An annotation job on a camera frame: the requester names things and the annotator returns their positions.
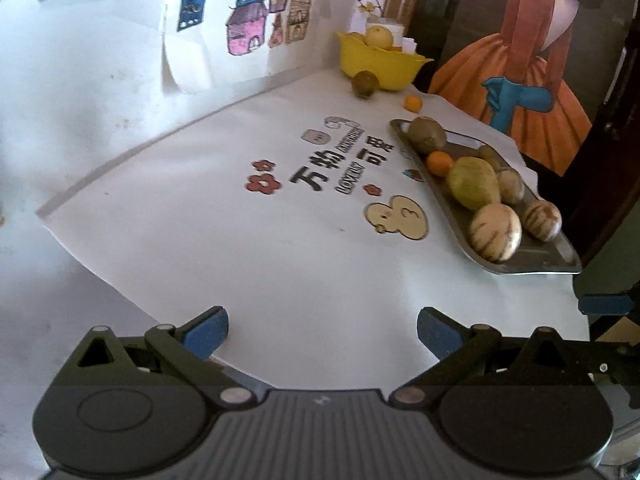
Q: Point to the brown-green fruit with sticker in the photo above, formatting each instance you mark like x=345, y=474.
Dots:
x=426, y=135

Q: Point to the yellow pear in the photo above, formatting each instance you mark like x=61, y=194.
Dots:
x=378, y=37

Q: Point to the large pale striped pepino melon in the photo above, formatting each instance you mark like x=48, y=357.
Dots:
x=495, y=232

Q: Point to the yellow bowl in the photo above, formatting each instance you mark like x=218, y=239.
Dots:
x=377, y=67

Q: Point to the white folded tissue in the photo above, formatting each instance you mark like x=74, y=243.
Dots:
x=409, y=45

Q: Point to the orange dress wall poster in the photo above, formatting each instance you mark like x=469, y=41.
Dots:
x=530, y=75

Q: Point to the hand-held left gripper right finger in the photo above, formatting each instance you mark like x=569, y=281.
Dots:
x=440, y=332

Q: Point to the small kiwi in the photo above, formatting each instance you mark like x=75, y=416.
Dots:
x=489, y=155

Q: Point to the dark wooden frame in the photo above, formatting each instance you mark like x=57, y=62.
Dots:
x=612, y=160

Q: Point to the small orange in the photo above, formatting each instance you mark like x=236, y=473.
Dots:
x=440, y=163
x=413, y=103

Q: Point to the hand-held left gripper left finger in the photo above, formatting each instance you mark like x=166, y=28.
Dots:
x=207, y=332

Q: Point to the house drawings paper sheet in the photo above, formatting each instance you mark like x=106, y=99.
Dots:
x=260, y=25

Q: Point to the dark passion fruit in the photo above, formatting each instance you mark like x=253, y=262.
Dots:
x=364, y=84

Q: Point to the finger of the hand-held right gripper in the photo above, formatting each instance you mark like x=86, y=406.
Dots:
x=605, y=305
x=605, y=360

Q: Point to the large green mango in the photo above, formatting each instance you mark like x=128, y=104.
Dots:
x=472, y=183

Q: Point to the dark striped pepino melon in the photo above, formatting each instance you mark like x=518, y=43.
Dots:
x=541, y=219

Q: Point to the white printed table sheet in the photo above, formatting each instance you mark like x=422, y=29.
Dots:
x=225, y=260

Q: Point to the metal tray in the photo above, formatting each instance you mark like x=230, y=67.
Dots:
x=545, y=260

